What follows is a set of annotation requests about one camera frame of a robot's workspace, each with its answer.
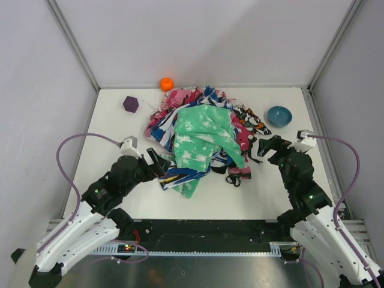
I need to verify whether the grey cable duct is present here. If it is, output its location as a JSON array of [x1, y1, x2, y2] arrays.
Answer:
[[86, 242, 301, 257]]

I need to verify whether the pink white patterned cloth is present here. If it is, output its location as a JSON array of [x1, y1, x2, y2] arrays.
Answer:
[[145, 86, 256, 152]]

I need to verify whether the purple polyhedron block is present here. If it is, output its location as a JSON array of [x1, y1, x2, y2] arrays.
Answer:
[[123, 96, 139, 113]]

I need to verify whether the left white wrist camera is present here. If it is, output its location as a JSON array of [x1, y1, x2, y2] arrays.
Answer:
[[120, 136, 141, 159]]

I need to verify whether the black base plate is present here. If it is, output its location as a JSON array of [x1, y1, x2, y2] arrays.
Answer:
[[118, 219, 293, 253]]

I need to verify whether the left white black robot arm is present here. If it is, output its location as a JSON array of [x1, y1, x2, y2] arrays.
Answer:
[[9, 148, 171, 287]]

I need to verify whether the green white tie-dye cloth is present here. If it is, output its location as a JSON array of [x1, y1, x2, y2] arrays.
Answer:
[[172, 104, 244, 200]]

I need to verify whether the pink striped cloth with straps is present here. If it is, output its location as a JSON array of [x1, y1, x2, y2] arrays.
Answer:
[[225, 150, 263, 187]]

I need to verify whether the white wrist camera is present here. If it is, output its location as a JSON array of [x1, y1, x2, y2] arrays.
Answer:
[[120, 136, 141, 159], [288, 130, 316, 152]]

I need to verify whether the black orange patterned cloth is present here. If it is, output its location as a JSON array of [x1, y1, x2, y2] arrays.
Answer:
[[234, 106, 272, 135]]

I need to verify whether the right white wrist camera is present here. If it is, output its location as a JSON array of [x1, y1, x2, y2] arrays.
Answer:
[[288, 130, 316, 152]]

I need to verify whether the orange ball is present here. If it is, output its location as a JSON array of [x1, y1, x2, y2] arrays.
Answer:
[[159, 77, 175, 92]]

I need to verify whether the blue white patterned cloth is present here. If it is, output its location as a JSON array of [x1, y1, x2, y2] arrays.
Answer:
[[145, 86, 233, 152]]

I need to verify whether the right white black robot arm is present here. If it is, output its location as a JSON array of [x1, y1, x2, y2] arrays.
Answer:
[[257, 130, 383, 287]]

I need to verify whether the blue ceramic bowl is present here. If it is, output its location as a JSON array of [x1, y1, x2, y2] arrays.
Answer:
[[267, 106, 293, 128]]

